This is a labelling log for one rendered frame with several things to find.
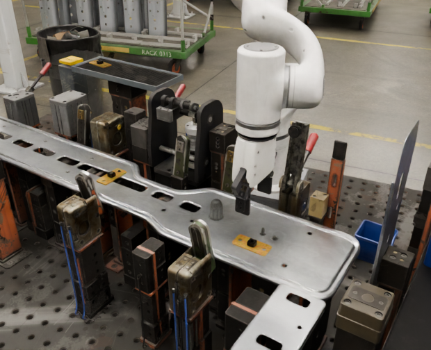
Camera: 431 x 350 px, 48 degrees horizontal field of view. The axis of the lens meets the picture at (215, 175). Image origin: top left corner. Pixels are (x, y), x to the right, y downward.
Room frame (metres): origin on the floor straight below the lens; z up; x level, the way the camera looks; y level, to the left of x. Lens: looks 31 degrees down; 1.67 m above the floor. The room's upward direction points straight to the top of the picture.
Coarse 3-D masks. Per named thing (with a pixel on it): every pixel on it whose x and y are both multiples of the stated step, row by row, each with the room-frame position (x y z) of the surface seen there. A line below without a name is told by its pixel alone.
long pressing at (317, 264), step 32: (0, 128) 1.43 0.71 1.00; (32, 128) 1.42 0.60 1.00; (32, 160) 1.21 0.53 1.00; (96, 160) 1.21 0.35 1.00; (128, 160) 1.21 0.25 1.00; (128, 192) 1.04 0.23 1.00; (192, 192) 1.04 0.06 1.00; (224, 192) 1.04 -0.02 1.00; (160, 224) 0.91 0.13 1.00; (224, 224) 0.90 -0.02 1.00; (256, 224) 0.90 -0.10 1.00; (288, 224) 0.90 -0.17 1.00; (320, 224) 0.90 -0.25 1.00; (224, 256) 0.79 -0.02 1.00; (256, 256) 0.79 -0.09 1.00; (288, 256) 0.79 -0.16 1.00; (320, 256) 0.79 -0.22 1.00; (352, 256) 0.79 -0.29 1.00; (320, 288) 0.70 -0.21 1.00
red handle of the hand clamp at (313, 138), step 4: (312, 136) 1.08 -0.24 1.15; (316, 136) 1.08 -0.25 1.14; (308, 140) 1.07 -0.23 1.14; (312, 140) 1.07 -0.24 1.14; (316, 140) 1.07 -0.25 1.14; (308, 144) 1.06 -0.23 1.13; (312, 144) 1.06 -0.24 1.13; (308, 148) 1.05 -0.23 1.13; (312, 148) 1.06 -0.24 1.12; (308, 152) 1.04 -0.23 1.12; (304, 156) 1.04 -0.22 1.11; (308, 156) 1.04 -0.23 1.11; (304, 160) 1.03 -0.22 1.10; (304, 164) 1.03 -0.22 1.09; (292, 176) 1.00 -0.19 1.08; (292, 180) 0.99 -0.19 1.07; (288, 184) 0.98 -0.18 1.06; (292, 184) 0.98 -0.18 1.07
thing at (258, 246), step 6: (240, 234) 0.86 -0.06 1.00; (234, 240) 0.84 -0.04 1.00; (246, 240) 0.84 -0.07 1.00; (252, 240) 0.83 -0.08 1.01; (240, 246) 0.82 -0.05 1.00; (246, 246) 0.82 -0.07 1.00; (252, 246) 0.82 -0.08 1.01; (258, 246) 0.82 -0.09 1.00; (264, 246) 0.82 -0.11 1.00; (270, 246) 0.82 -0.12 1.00; (258, 252) 0.80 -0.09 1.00; (264, 252) 0.80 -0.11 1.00
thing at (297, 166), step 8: (296, 120) 1.02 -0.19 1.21; (288, 128) 0.98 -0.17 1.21; (296, 128) 0.97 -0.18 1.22; (304, 128) 0.99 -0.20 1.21; (296, 136) 0.97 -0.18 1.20; (304, 136) 0.99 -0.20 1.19; (288, 144) 1.00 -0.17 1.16; (296, 144) 1.00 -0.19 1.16; (304, 144) 0.99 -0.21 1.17; (288, 152) 1.00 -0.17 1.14; (296, 152) 1.00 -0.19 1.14; (304, 152) 0.99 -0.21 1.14; (288, 160) 0.99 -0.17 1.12; (296, 160) 0.99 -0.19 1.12; (288, 168) 0.99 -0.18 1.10; (296, 168) 0.98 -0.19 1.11; (288, 176) 1.00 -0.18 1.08; (296, 176) 0.97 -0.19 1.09; (296, 184) 0.97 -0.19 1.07
